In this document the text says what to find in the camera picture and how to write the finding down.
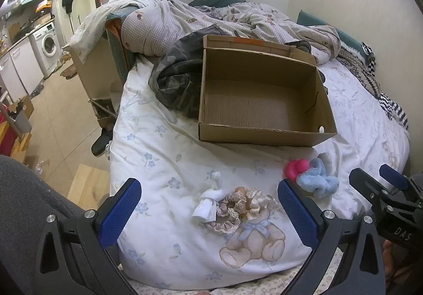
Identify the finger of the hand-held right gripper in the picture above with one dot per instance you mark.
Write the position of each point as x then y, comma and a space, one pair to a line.
363, 182
393, 177

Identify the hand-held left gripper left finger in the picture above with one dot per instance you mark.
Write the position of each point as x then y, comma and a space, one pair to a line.
120, 212

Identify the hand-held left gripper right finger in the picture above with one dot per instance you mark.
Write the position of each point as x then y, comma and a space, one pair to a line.
297, 215

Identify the light blue fluffy scrunchie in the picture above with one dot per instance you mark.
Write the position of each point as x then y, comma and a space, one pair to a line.
314, 181

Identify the cream lace scrunchie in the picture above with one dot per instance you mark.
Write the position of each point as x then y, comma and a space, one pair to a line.
261, 199

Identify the white blue-striped plush toy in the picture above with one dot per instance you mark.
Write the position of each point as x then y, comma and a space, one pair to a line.
325, 159

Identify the pink plush toy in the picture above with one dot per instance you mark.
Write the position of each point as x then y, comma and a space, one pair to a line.
294, 168

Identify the tan scrunchie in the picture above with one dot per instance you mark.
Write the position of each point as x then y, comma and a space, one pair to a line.
239, 194

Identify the mauve lace-trimmed scrunchie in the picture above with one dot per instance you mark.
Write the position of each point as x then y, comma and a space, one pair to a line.
224, 225

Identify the clear bag with white label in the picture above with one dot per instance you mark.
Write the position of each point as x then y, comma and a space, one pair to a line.
206, 206

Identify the cardboard box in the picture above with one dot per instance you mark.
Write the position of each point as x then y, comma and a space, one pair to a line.
251, 106

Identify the person's right hand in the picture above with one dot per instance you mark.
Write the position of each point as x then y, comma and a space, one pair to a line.
391, 258

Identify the light wooden board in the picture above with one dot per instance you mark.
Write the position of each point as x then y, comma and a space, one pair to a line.
89, 182

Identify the black shoe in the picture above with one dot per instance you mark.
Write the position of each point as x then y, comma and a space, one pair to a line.
100, 144

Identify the small floral bed sheet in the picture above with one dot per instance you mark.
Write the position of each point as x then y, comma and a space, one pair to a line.
148, 290

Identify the person's grey trousered leg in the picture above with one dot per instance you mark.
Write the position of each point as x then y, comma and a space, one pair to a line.
26, 189

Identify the patterned knit blanket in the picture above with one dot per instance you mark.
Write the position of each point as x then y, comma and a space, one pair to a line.
363, 83

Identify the white floral duvet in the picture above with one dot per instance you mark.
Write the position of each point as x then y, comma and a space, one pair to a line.
198, 149

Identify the black white checked cloth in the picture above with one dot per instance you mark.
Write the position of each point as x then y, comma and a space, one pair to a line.
368, 54

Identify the grey bin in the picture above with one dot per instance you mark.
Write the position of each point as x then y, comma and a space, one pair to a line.
21, 121

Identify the red box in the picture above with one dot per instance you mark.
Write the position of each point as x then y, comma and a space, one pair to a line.
6, 136

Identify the camouflage jacket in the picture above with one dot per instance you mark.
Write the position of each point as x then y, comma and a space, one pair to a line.
178, 73

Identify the teal pillow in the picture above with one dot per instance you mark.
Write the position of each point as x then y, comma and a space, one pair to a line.
310, 19

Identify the teal orange cloth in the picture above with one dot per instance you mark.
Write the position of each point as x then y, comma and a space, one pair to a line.
117, 37

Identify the white cabinet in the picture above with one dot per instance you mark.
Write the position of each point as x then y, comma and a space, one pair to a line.
19, 64

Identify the white washing machine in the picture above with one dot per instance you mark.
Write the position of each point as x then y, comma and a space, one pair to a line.
48, 44

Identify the checked quilt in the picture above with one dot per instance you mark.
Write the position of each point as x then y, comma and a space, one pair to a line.
158, 24

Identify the pale floral quilt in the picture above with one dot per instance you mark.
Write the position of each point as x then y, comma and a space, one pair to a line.
95, 21

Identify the light wooden bed frame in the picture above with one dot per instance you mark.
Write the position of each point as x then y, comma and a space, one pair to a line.
95, 73

